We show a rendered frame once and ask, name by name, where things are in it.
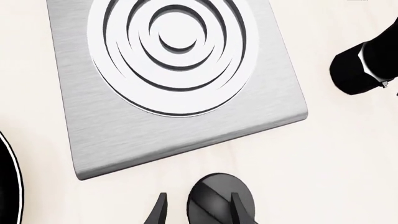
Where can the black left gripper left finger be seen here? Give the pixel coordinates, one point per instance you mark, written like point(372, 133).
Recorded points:
point(158, 212)

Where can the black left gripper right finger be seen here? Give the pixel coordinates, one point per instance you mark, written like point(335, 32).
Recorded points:
point(239, 210)

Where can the round black stove knob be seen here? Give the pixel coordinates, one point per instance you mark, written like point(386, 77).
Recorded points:
point(211, 198)

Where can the flat stove plate with rings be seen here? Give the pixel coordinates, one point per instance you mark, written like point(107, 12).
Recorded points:
point(174, 93)

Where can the black pan with white rim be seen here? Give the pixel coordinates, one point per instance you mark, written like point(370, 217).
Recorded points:
point(9, 182)

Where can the black moka pot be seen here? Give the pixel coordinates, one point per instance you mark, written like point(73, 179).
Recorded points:
point(367, 63)

